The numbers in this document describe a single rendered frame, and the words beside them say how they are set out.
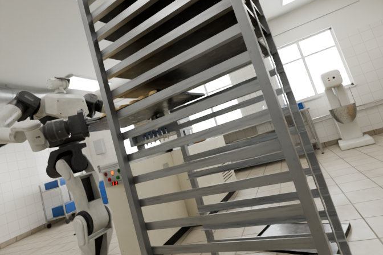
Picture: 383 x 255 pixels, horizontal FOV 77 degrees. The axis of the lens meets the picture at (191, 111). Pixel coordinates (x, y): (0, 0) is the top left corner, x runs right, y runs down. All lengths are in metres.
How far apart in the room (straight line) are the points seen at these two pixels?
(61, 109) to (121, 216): 1.16
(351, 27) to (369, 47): 0.53
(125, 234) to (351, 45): 5.27
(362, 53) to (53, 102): 5.51
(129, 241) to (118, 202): 0.33
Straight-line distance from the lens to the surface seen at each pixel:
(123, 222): 2.35
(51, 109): 1.57
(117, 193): 2.31
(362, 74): 5.89
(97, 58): 1.08
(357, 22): 6.11
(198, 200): 1.37
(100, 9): 1.16
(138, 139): 3.04
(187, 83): 0.81
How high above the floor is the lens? 0.85
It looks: 7 degrees up
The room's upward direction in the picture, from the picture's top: 17 degrees counter-clockwise
